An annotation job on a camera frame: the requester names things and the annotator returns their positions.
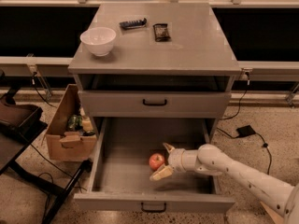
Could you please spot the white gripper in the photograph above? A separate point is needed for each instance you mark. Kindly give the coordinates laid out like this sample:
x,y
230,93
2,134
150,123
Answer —
x,y
177,160

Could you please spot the yellow bottle in box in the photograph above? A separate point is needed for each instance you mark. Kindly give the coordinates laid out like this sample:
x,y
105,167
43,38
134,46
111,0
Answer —
x,y
86,124

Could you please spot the red apple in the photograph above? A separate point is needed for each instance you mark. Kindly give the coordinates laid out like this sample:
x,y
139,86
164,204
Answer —
x,y
156,160

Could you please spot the closed grey top drawer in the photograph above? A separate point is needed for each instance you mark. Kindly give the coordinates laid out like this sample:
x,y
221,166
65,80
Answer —
x,y
153,104

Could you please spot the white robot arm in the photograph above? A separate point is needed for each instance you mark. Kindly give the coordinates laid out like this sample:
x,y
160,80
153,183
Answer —
x,y
281,197

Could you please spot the grey drawer cabinet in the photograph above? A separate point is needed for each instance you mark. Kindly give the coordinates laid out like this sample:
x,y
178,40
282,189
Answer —
x,y
197,58

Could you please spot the open grey middle drawer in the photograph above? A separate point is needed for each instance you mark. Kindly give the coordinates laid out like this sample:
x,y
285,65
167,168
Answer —
x,y
120,177

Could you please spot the cardboard piece on floor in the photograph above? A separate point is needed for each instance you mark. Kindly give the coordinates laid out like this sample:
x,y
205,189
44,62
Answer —
x,y
275,217

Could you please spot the cardboard box with items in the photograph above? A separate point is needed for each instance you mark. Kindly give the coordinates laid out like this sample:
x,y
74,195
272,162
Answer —
x,y
63,143

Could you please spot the black power adapter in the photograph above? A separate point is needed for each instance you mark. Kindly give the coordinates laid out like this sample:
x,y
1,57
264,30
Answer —
x,y
245,131

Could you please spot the black folding stand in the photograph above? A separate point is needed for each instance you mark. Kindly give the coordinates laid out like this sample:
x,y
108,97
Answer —
x,y
11,149

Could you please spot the white ceramic bowl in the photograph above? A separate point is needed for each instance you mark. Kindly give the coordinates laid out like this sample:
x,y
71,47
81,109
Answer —
x,y
99,41

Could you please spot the grey wall rail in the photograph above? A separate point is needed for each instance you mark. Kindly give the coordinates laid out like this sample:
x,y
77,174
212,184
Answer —
x,y
58,67

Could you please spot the green packet in box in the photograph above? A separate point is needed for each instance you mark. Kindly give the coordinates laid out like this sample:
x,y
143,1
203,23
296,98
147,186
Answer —
x,y
74,123

